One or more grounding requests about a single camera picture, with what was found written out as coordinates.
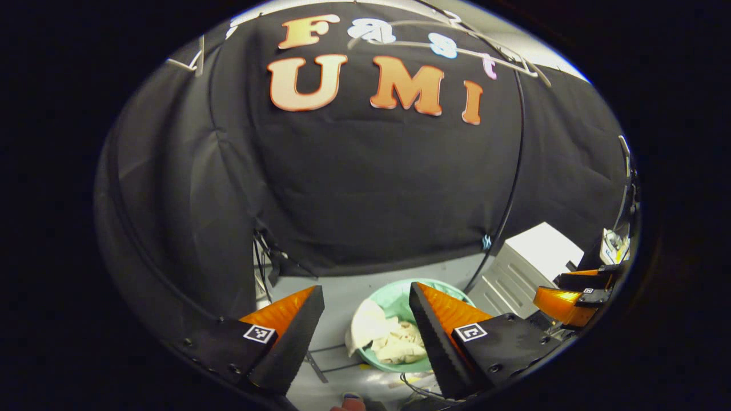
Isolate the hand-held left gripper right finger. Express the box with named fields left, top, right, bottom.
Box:
left=408, top=281, right=563, bottom=400

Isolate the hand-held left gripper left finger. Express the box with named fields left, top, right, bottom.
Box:
left=171, top=285, right=325, bottom=397

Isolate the cream button shirt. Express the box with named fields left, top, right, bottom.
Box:
left=344, top=299, right=429, bottom=366

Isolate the green laundry hamper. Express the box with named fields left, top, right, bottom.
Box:
left=357, top=278, right=477, bottom=373

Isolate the white plastic hanger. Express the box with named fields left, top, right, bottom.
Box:
left=166, top=34, right=206, bottom=78
left=347, top=19, right=553, bottom=87

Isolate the black clothes rack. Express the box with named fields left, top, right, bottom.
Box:
left=106, top=0, right=552, bottom=320

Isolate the white box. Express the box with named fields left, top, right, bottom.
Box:
left=468, top=221, right=584, bottom=320

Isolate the black backdrop cloth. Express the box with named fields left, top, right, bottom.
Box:
left=94, top=0, right=629, bottom=343

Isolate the black floor cable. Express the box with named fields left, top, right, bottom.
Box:
left=400, top=372, right=457, bottom=403

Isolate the black cable bundle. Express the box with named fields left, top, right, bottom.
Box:
left=251, top=228, right=303, bottom=303

